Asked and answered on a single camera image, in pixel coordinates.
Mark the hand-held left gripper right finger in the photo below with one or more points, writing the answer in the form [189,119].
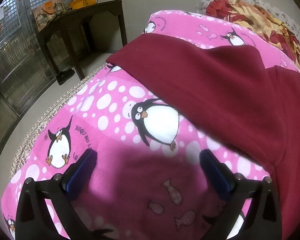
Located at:
[215,175]

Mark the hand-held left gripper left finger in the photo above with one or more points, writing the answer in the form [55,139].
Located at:
[81,172]

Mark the maroon garment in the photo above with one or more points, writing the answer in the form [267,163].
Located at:
[215,80]

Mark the pink penguin print blanket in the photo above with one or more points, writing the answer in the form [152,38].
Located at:
[110,105]

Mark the black shoe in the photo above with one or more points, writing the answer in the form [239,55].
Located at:
[65,76]

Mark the metal mesh gate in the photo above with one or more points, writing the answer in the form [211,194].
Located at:
[15,55]

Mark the dark wooden table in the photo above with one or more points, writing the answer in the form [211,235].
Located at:
[90,12]

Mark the printed cardboard box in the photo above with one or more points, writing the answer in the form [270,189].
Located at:
[42,16]

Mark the red yellow floral quilt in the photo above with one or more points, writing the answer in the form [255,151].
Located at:
[255,15]

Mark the yellow plastic basket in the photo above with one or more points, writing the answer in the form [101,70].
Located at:
[83,2]

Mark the grey floral bedding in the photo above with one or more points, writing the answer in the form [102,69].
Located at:
[272,6]

